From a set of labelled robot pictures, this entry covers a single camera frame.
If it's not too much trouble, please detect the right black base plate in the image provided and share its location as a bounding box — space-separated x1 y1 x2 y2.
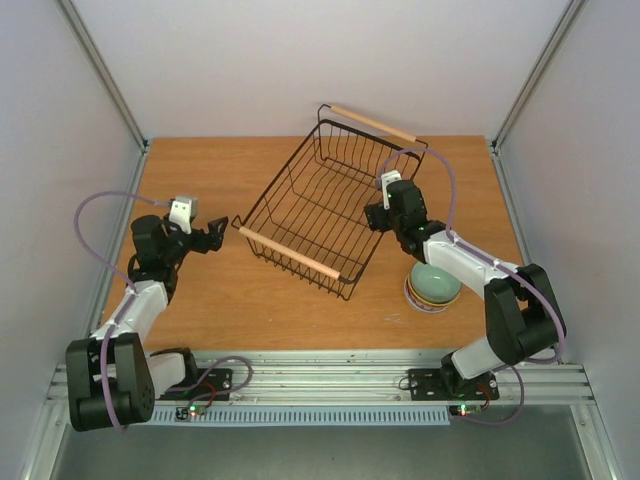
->
408 368 500 401

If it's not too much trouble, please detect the small circuit board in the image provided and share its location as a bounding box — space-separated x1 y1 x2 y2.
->
174 405 207 421
449 403 487 417

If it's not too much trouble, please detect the black wire dish rack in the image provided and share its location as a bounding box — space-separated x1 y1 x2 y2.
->
232 104 427 300

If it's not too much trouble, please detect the celadon green bowl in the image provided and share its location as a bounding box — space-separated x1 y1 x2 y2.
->
409 263 462 301

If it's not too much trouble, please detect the white blue patterned bowl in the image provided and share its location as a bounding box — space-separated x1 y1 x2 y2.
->
403 276 458 314

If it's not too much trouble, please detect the right small circuit board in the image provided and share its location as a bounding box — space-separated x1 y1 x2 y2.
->
449 403 487 417

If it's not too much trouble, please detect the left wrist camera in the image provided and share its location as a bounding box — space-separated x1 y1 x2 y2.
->
168 196 198 234

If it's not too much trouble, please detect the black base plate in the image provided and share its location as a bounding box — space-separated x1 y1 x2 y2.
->
160 368 233 401
408 368 500 401

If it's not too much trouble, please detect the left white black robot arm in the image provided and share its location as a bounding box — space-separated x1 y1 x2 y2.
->
65 215 228 432

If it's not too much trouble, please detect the left small circuit board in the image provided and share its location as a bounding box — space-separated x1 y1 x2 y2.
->
174 405 207 421

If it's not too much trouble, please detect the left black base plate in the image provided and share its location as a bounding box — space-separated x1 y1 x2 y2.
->
160 368 233 401

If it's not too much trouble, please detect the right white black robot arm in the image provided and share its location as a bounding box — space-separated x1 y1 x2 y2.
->
365 171 566 398

